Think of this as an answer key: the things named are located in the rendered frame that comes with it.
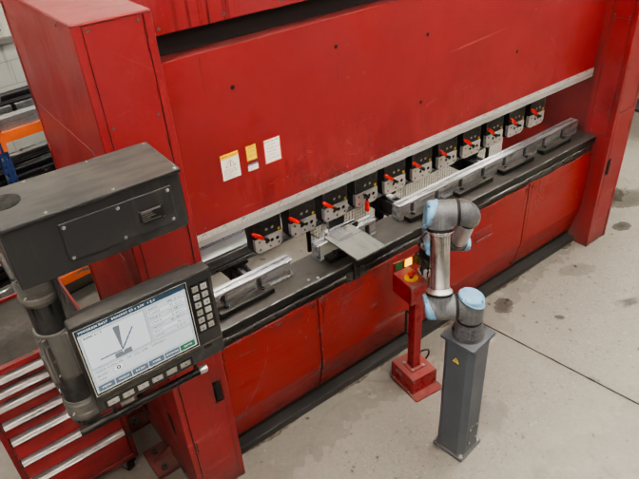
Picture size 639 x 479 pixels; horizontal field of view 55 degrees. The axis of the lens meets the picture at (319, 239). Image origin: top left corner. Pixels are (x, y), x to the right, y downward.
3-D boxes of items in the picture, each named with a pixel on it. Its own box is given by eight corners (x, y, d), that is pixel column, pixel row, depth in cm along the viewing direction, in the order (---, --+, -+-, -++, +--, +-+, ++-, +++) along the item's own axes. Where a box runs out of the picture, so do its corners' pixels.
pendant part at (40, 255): (86, 451, 197) (-9, 233, 149) (62, 405, 214) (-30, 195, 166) (223, 376, 221) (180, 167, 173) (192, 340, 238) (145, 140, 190)
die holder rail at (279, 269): (205, 318, 282) (203, 303, 277) (200, 312, 286) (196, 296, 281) (294, 275, 306) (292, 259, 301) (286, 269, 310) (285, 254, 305)
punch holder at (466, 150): (462, 159, 350) (464, 132, 341) (451, 154, 356) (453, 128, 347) (479, 151, 357) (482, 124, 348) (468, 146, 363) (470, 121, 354)
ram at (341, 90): (182, 256, 257) (139, 68, 212) (173, 247, 263) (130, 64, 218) (592, 76, 401) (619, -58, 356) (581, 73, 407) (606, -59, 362)
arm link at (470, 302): (486, 325, 268) (489, 301, 260) (455, 326, 269) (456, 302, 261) (480, 307, 278) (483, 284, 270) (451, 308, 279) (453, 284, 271)
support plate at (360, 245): (358, 261, 293) (358, 259, 292) (323, 239, 311) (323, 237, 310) (385, 246, 301) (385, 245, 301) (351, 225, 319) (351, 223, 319)
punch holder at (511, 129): (507, 138, 369) (510, 112, 360) (495, 134, 375) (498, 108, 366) (522, 131, 377) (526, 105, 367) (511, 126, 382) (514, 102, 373)
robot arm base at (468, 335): (492, 332, 278) (493, 316, 273) (473, 350, 270) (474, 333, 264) (463, 317, 287) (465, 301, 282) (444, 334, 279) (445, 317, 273)
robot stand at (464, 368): (480, 441, 322) (495, 332, 278) (460, 463, 311) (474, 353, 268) (452, 422, 333) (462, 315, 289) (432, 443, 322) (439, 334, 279)
